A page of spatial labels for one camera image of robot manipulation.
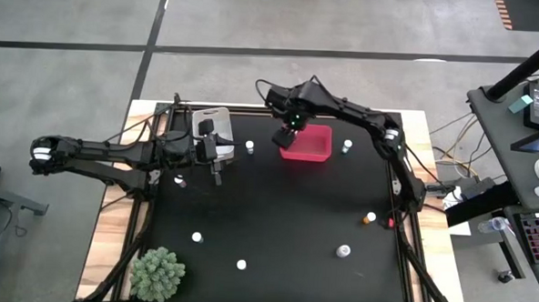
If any artificial green plant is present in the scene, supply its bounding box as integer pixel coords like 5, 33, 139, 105
128, 245, 188, 302

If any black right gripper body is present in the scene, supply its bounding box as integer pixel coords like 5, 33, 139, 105
281, 95, 317, 132

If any clear water bottle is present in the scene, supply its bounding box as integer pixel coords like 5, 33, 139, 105
476, 215, 510, 236

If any black desk bracket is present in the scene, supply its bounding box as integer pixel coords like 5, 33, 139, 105
443, 176, 523, 231

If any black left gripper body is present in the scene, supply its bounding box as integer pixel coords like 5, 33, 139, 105
194, 132, 238, 165

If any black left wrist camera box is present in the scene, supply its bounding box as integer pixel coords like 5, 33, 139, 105
198, 117, 217, 138

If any black aluminium rig frame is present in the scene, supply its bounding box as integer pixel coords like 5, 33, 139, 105
78, 87, 475, 302

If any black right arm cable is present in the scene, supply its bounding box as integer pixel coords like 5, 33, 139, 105
253, 77, 278, 106

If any white paper sheet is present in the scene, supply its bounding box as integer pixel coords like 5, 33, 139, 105
446, 220, 473, 237

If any white plastic bin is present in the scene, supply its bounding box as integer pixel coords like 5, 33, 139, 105
188, 105, 237, 163

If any black pole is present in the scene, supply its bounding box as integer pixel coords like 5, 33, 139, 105
485, 25, 539, 104

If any grey desk leg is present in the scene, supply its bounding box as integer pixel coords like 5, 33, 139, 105
493, 226, 530, 279

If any pink plastic bin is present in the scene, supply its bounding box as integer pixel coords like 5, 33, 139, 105
279, 122, 334, 164

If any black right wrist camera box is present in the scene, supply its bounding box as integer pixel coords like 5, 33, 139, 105
265, 83, 292, 111

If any black power hub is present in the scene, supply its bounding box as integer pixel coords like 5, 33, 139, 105
426, 174, 497, 202

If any small teal box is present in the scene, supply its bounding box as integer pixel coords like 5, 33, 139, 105
507, 93, 534, 116

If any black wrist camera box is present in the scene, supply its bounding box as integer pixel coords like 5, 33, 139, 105
198, 117, 217, 138
265, 83, 292, 111

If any grey desk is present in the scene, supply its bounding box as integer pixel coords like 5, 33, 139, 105
457, 63, 539, 302
0, 178, 50, 302

